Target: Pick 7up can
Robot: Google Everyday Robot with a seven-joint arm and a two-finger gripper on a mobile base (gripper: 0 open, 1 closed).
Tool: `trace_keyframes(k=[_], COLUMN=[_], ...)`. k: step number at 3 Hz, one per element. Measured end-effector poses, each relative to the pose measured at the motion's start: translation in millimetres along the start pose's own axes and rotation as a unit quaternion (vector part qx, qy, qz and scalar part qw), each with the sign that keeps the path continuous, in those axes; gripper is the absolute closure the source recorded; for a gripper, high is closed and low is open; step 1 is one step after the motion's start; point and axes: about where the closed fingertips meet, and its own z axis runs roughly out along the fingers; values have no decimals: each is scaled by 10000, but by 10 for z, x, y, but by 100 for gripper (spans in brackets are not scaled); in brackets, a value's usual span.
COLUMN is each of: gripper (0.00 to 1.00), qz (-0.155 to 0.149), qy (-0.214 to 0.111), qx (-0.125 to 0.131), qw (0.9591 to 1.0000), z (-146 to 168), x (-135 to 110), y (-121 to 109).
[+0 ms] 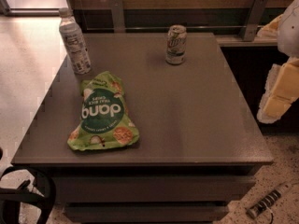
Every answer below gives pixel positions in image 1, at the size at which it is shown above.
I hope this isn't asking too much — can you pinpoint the grey drawer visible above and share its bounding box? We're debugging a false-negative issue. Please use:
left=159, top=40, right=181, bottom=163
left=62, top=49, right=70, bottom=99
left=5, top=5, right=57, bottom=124
left=54, top=176, right=255, bottom=203
left=64, top=203, right=228, bottom=224

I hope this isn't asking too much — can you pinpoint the clear plastic water bottle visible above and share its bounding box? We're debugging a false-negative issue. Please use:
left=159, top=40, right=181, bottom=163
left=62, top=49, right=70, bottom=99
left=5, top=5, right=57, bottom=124
left=59, top=7, right=91, bottom=74

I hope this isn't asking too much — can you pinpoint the black chair frame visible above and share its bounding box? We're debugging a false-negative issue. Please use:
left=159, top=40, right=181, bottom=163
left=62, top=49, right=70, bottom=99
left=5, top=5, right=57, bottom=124
left=0, top=166, right=56, bottom=224

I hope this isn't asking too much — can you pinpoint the right metal bracket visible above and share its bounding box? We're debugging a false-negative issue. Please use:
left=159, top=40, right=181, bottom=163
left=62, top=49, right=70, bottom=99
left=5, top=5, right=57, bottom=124
left=239, top=0, right=268, bottom=42

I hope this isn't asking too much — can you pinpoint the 7up soda can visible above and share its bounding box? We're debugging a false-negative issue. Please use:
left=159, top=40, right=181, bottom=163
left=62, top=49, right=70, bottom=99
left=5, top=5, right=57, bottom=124
left=165, top=24, right=187, bottom=65

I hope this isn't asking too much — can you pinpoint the green dang chips bag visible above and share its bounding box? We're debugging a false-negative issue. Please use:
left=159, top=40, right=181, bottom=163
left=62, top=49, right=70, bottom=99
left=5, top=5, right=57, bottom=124
left=67, top=71, right=139, bottom=151

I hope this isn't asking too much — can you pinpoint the grey power strip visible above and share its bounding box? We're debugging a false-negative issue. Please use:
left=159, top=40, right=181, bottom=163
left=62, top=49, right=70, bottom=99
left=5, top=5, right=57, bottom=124
left=247, top=182, right=293, bottom=219

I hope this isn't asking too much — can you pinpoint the lower grey drawer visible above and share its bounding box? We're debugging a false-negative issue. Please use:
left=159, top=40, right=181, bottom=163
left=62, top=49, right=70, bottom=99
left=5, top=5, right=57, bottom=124
left=64, top=203, right=228, bottom=224

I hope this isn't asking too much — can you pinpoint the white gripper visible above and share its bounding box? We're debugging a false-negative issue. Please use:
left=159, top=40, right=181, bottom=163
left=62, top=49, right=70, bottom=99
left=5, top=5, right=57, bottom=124
left=257, top=0, right=299, bottom=124

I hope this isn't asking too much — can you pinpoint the left metal bracket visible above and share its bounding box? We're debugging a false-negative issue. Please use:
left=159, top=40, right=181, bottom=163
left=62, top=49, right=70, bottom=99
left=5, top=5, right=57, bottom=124
left=109, top=0, right=126, bottom=33

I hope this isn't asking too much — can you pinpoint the upper grey drawer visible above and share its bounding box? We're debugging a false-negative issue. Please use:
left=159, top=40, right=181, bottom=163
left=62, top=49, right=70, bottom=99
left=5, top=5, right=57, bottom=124
left=54, top=176, right=255, bottom=203

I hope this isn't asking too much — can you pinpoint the metal bracket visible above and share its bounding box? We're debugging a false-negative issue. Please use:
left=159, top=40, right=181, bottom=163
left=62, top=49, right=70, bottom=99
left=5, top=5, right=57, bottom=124
left=109, top=0, right=126, bottom=33
left=239, top=0, right=268, bottom=42

